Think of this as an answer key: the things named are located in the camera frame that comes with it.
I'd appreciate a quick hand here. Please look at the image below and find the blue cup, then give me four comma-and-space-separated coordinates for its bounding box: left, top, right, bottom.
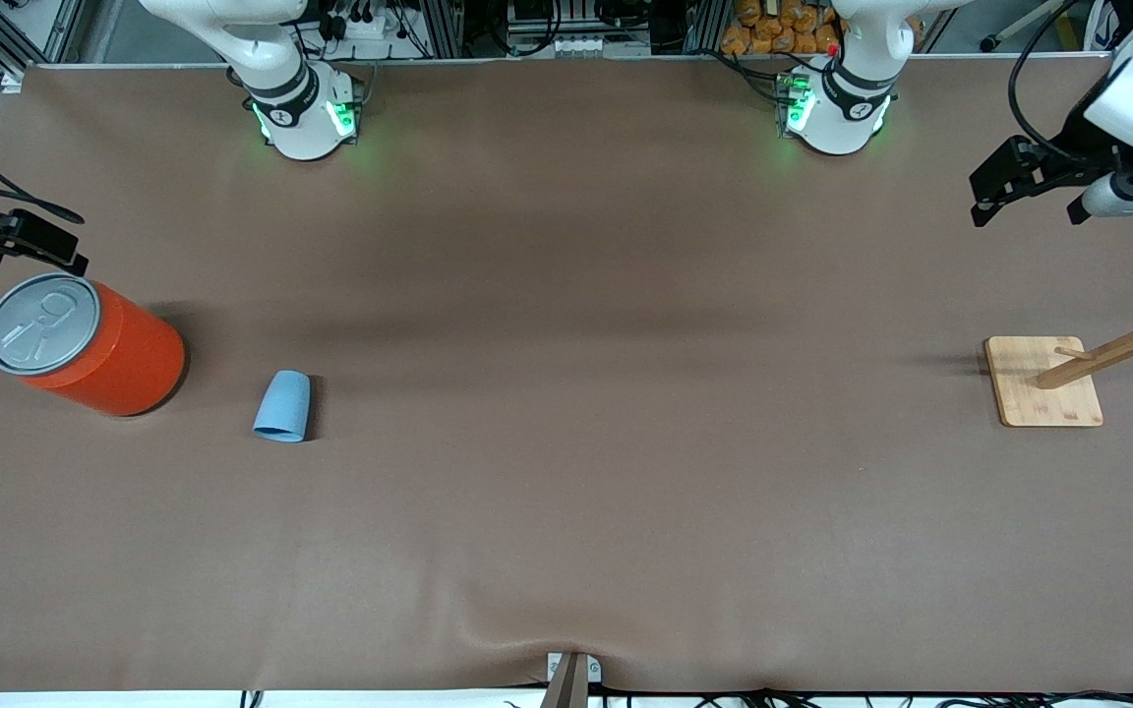
252, 370, 313, 443

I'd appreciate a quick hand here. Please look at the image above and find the orange can with grey lid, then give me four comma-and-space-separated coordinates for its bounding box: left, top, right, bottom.
0, 272, 188, 418

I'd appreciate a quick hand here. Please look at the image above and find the wooden mug tree stand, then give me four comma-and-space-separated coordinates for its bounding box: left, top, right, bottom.
984, 267, 1133, 429

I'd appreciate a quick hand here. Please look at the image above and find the bag of orange buns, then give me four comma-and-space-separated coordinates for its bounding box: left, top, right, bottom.
720, 0, 843, 56

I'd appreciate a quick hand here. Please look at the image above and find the white power strip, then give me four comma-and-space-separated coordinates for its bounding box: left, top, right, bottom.
316, 8, 408, 42

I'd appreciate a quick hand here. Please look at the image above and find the brown table cloth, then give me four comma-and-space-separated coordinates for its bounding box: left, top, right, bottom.
0, 57, 1133, 695

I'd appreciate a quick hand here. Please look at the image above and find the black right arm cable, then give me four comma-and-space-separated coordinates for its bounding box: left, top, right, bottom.
0, 123, 88, 226

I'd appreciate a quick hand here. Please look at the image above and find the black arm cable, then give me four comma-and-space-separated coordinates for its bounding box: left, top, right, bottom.
1007, 0, 1118, 163
0, 123, 88, 226

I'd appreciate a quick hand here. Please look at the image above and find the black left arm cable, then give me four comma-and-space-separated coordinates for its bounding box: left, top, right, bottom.
1007, 0, 1118, 163

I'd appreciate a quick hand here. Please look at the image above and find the metal table edge bracket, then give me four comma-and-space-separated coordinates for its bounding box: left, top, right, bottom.
540, 651, 604, 708

